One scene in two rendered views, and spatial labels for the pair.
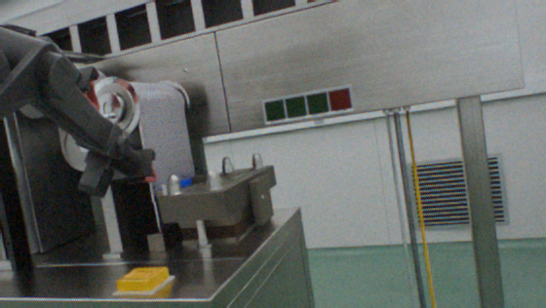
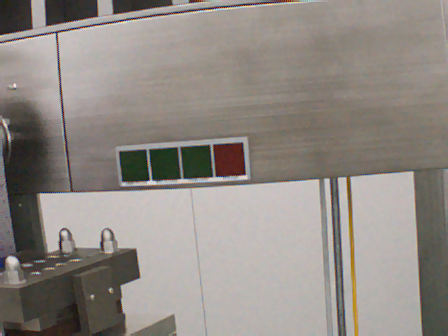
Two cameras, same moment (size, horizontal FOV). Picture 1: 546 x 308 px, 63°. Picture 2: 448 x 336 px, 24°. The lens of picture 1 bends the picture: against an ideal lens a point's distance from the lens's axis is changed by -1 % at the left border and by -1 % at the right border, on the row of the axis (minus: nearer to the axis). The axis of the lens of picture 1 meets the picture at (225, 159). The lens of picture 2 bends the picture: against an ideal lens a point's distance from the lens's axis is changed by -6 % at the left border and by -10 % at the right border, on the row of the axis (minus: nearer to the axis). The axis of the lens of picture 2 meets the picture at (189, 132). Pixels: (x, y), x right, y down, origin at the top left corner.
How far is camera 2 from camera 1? 0.81 m
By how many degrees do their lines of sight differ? 4
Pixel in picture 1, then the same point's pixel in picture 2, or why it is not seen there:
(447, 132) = not seen: outside the picture
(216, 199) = (12, 296)
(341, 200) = (391, 280)
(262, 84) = (118, 120)
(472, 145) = (427, 234)
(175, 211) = not seen: outside the picture
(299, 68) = (173, 102)
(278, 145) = not seen: hidden behind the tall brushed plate
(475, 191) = (428, 301)
